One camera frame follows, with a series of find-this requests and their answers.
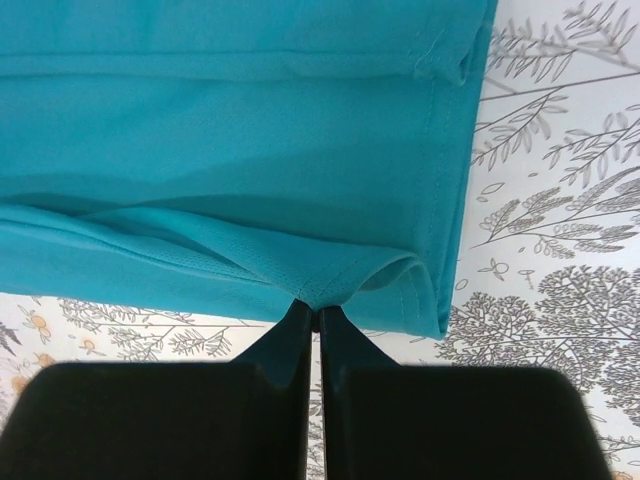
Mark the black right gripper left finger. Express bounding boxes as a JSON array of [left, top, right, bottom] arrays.
[[1, 302, 313, 479]]

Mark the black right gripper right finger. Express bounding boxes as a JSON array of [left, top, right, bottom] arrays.
[[318, 307, 611, 480]]

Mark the teal t-shirt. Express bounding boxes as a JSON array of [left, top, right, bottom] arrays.
[[1, 1, 497, 338]]

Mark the floral patterned table mat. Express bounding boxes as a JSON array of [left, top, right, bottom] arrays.
[[1, 1, 639, 479]]

